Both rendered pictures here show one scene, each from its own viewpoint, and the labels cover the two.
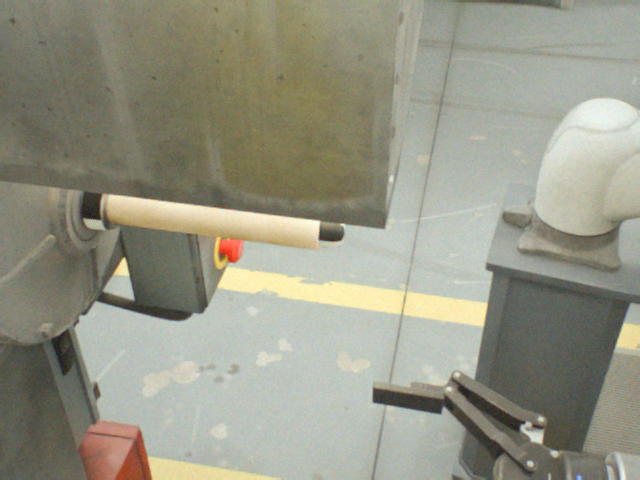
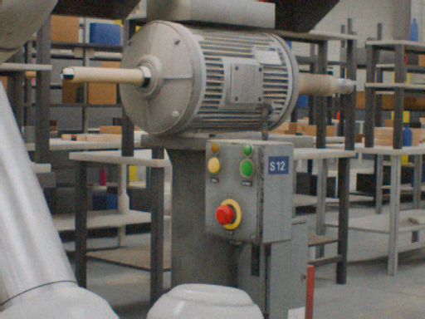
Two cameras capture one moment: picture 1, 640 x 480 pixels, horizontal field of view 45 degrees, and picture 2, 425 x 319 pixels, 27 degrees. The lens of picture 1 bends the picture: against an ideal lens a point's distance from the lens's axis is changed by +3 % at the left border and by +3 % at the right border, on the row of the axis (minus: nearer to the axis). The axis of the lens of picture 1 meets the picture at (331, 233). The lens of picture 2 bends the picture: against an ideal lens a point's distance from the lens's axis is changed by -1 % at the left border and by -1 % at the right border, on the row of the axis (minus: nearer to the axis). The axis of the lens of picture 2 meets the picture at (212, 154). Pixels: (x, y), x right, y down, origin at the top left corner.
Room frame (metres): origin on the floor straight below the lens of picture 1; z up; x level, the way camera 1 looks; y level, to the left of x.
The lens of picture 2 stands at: (1.74, -1.35, 1.20)
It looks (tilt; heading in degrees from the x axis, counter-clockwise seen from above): 3 degrees down; 124
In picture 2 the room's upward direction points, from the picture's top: 1 degrees clockwise
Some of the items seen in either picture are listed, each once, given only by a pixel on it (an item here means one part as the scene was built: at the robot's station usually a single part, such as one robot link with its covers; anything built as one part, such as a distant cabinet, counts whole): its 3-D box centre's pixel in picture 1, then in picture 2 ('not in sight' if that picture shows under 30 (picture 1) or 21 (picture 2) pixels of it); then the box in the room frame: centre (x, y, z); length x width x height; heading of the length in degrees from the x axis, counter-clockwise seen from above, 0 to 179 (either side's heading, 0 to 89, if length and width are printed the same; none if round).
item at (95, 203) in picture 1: (104, 203); (140, 76); (0.53, 0.19, 1.25); 0.05 x 0.02 x 0.05; 169
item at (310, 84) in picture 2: not in sight; (308, 84); (0.64, 0.76, 1.25); 0.18 x 0.06 x 0.06; 79
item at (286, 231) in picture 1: (217, 217); (105, 76); (0.51, 0.10, 1.25); 0.18 x 0.03 x 0.03; 79
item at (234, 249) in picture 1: (227, 247); (227, 214); (0.79, 0.14, 0.97); 0.04 x 0.04 x 0.04; 79
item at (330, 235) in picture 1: (333, 232); (66, 74); (0.49, 0.00, 1.25); 0.02 x 0.02 x 0.02; 79
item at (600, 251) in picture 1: (562, 220); not in sight; (1.16, -0.45, 0.73); 0.22 x 0.18 x 0.06; 71
